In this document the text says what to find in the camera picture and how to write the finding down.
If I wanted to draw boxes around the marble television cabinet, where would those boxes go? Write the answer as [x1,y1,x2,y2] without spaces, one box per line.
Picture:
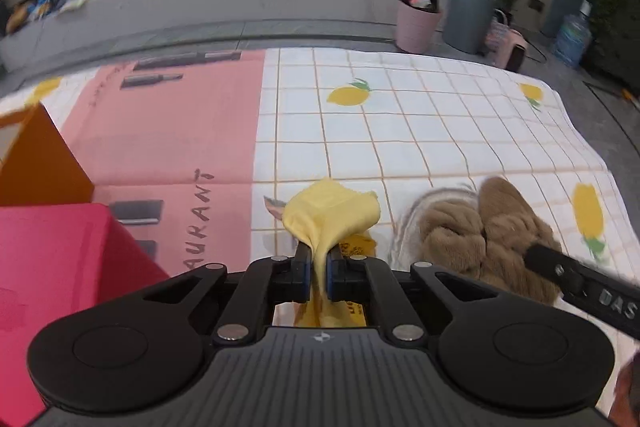
[0,0,467,74]

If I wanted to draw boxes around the brown plush toy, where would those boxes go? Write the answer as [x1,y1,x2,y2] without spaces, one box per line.
[419,176,564,306]

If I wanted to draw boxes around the pink waste bin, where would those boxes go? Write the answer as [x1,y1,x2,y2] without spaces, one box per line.
[396,0,444,54]

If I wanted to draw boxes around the pink space heater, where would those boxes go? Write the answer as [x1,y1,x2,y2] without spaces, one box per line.
[487,9,530,73]

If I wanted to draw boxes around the brown wooden ornament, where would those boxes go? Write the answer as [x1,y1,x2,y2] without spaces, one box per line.
[4,2,32,34]

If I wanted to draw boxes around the blue water jug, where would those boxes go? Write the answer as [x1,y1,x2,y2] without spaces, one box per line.
[553,0,594,69]

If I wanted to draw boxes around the loose papers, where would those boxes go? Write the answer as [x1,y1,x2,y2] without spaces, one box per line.
[57,0,97,14]

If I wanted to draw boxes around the red box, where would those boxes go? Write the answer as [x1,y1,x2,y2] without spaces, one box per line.
[0,202,174,427]

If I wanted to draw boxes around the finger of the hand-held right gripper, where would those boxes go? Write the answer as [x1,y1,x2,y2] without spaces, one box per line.
[523,242,585,304]

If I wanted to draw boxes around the grey trash can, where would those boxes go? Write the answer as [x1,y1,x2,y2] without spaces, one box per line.
[442,0,503,56]

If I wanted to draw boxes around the person's right forearm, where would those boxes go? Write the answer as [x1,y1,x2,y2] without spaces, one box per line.
[613,351,640,425]

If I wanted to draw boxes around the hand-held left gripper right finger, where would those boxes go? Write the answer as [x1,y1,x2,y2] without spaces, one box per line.
[326,244,502,346]

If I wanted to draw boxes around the pink poster mat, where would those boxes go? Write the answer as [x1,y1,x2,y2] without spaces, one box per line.
[59,49,266,282]

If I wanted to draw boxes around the yellow cloth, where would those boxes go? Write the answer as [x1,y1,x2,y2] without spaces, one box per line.
[282,177,382,329]

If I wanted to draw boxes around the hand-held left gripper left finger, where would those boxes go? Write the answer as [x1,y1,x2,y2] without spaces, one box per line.
[142,243,313,347]

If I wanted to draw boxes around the orange cardboard box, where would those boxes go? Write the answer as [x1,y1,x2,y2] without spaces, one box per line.
[0,99,96,208]

